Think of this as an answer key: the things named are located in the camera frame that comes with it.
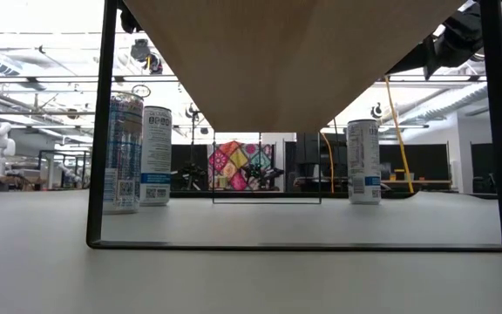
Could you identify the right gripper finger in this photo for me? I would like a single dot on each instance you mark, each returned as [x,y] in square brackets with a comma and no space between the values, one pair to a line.
[408,59]

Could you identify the black hook fixture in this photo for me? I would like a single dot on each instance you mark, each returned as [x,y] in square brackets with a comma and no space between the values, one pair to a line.
[377,114]

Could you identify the black hanging device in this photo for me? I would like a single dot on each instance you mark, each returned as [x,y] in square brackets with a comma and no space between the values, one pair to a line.
[155,65]

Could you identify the small black robot arm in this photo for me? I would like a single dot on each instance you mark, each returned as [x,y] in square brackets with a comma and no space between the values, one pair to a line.
[262,173]
[190,171]

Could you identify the blue silver Red Bull can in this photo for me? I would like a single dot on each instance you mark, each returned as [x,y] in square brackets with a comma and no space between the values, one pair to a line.
[124,152]

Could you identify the grey hanging device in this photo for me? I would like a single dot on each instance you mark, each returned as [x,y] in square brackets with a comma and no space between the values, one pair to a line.
[140,50]

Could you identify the wooden workbench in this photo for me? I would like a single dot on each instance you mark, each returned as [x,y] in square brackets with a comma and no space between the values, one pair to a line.
[425,181]

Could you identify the black cabinet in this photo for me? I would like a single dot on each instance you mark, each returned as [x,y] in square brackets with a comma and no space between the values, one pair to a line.
[307,150]

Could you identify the wooden shelf board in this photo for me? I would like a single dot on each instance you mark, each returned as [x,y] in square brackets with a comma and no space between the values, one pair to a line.
[277,65]

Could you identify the white Celsius can blue band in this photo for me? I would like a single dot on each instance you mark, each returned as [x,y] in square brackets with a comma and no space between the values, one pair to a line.
[157,152]
[363,161]

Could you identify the colourful patchwork panel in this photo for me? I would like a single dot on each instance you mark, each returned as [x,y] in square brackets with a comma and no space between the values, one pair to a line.
[233,165]

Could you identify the black table frame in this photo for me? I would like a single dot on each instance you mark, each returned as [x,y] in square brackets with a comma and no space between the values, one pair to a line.
[190,194]

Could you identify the black office chair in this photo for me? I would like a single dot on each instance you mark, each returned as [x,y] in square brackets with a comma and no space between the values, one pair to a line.
[479,185]

